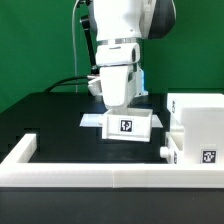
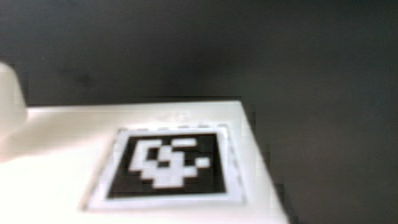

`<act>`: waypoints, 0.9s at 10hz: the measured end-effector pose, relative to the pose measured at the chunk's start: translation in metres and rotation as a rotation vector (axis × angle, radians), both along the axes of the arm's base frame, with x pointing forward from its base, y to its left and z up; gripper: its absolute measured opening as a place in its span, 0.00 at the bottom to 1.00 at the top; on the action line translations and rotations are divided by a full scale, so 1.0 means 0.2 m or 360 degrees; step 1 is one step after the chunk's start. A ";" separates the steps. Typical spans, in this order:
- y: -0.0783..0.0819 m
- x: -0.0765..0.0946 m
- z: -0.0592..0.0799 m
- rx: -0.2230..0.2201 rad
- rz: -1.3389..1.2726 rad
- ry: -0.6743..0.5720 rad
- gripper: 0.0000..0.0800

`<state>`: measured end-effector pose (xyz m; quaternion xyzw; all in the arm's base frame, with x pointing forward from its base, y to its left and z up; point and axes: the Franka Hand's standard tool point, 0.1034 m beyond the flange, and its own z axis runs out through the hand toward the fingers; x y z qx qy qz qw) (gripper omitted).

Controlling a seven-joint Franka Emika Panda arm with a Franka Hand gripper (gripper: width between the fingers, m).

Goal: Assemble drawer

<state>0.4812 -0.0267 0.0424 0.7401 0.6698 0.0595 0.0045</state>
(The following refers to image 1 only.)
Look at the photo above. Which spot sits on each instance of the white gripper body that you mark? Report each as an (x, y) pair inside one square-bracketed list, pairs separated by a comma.
[(118, 86)]

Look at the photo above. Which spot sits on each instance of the white drawer tray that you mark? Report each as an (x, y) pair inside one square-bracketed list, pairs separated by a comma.
[(172, 151), (131, 124)]

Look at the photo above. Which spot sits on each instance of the white drawer cabinet box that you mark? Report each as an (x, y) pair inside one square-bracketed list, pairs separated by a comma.
[(200, 119)]

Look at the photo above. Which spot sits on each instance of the white front drawer tray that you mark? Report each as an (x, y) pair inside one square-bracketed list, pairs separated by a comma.
[(172, 151)]

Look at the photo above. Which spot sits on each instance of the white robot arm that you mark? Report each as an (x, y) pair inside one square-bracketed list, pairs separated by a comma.
[(120, 25)]

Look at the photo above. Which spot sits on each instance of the white fiducial marker sheet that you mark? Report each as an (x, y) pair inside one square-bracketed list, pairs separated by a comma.
[(94, 120)]

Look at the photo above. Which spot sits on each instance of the white U-shaped table fence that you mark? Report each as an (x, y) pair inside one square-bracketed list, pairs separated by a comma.
[(16, 170)]

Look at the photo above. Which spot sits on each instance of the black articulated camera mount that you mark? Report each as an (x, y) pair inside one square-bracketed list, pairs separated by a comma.
[(85, 22)]

